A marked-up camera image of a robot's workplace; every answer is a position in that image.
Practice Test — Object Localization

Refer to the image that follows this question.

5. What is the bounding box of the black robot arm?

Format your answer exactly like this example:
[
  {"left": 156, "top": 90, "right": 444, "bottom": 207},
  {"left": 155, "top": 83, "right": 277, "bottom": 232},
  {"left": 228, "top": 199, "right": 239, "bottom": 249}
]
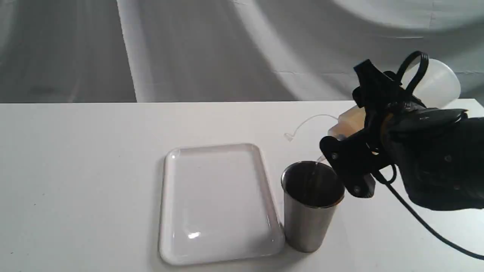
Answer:
[{"left": 320, "top": 60, "right": 483, "bottom": 211}]

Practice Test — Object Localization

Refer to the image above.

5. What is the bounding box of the black cable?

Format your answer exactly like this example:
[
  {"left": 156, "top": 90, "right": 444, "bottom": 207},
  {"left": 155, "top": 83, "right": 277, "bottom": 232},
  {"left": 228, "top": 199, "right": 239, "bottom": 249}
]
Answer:
[{"left": 372, "top": 51, "right": 484, "bottom": 261}]

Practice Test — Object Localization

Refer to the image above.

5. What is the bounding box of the stainless steel cup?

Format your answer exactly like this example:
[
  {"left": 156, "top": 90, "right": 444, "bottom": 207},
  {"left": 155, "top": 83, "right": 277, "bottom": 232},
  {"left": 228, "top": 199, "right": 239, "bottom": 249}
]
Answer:
[{"left": 281, "top": 161, "right": 345, "bottom": 253}]

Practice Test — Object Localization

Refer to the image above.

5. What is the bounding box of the white rectangular plastic tray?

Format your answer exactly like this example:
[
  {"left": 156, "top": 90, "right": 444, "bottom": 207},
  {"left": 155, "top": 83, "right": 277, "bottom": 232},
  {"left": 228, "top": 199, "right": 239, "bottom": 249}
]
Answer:
[{"left": 159, "top": 143, "right": 285, "bottom": 266}]

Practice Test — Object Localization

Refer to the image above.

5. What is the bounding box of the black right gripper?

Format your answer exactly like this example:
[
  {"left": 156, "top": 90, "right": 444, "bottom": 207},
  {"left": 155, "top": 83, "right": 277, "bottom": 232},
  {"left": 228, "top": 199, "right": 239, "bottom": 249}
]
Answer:
[{"left": 320, "top": 59, "right": 428, "bottom": 198}]

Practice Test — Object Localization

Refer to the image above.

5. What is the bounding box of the translucent plastic squeeze bottle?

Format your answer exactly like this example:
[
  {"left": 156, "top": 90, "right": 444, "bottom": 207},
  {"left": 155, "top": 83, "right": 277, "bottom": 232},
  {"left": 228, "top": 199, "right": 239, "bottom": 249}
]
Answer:
[{"left": 284, "top": 58, "right": 462, "bottom": 164}]

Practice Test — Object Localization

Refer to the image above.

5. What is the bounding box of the grey fabric backdrop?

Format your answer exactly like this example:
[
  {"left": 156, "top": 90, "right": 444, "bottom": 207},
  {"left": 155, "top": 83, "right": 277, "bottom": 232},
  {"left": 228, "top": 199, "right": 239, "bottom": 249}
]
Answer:
[{"left": 0, "top": 0, "right": 483, "bottom": 103}]

